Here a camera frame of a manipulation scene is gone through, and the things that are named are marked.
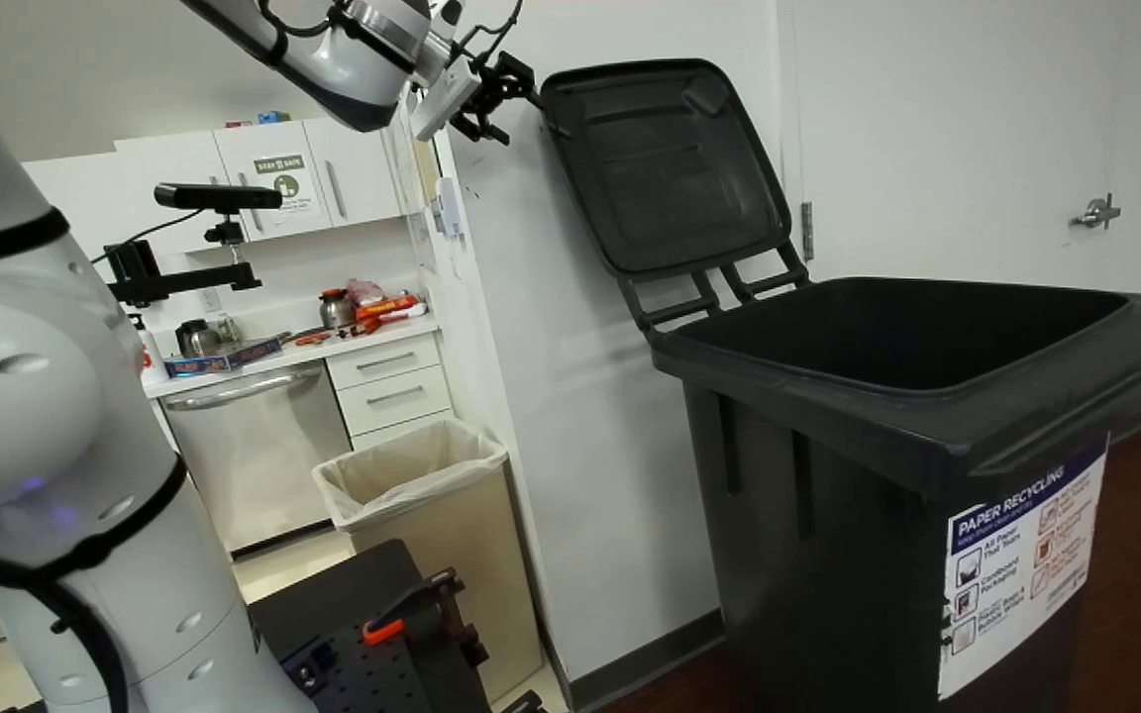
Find silver door handle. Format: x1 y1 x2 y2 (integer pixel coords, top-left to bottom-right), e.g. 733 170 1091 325
1065 192 1124 240

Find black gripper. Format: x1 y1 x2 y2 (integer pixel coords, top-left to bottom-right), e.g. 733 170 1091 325
451 51 547 149

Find silver coffee pot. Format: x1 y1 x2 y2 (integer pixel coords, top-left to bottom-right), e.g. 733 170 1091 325
171 315 237 364

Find paper recycling label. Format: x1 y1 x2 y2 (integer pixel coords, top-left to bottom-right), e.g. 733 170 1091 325
934 450 1115 706

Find beige trash bin with liner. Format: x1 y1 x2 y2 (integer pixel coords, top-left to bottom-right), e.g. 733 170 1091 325
309 413 547 706

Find black wheeled bin body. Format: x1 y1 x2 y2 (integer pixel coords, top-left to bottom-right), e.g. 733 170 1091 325
646 274 1141 713

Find stainless dishwasher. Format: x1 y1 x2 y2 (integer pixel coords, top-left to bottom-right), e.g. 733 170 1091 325
150 361 356 557

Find black bin lid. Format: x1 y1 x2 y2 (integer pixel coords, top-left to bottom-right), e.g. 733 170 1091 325
540 55 815 335

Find orange black clamp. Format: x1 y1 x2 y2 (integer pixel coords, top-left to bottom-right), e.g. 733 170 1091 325
356 568 472 653

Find black base platform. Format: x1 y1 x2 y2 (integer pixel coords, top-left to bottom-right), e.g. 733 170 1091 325
246 534 497 713

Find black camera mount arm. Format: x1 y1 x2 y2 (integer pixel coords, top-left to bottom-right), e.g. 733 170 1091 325
98 211 267 308

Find black stereo camera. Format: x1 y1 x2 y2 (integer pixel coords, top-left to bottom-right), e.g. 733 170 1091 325
150 178 284 219

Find white wall cabinet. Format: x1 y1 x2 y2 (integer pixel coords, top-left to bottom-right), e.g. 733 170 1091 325
20 116 418 258

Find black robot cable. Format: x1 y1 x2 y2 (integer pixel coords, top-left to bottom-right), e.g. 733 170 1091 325
460 0 531 67

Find white drawer cabinet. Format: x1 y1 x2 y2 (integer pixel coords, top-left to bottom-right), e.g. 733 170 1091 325
327 331 455 452

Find red snack packages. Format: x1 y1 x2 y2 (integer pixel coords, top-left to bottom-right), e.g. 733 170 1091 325
344 279 431 337

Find black perforated breadboard plate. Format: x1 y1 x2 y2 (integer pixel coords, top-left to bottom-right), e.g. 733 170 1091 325
284 620 488 713

